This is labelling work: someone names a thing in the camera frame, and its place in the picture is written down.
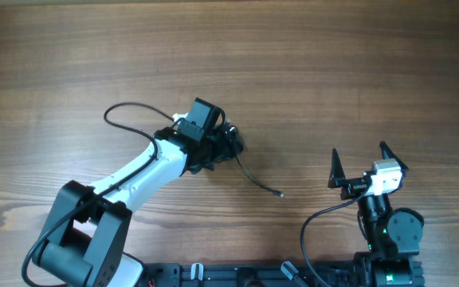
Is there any black right camera cable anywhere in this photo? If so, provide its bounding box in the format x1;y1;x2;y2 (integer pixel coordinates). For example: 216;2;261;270
300;185;374;287

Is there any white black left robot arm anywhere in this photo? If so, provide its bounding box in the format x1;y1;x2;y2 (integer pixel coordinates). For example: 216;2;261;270
21;98;241;286

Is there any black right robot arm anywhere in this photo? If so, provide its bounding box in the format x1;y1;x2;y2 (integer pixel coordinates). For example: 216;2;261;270
328;142;425;286

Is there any black USB cable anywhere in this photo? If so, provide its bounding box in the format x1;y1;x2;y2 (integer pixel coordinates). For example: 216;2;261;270
213;119;285;199

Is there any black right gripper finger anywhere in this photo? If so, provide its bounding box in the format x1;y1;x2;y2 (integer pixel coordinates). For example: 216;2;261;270
379;141;409;172
329;148;346;182

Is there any black camera cable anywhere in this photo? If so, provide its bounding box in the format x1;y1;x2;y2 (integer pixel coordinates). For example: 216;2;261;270
300;185;374;287
21;102;175;287

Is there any black left camera cable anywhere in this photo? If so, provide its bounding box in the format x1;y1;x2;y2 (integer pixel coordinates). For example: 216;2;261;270
21;102;175;287

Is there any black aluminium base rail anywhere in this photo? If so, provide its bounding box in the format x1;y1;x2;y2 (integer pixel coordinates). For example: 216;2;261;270
141;261;426;287

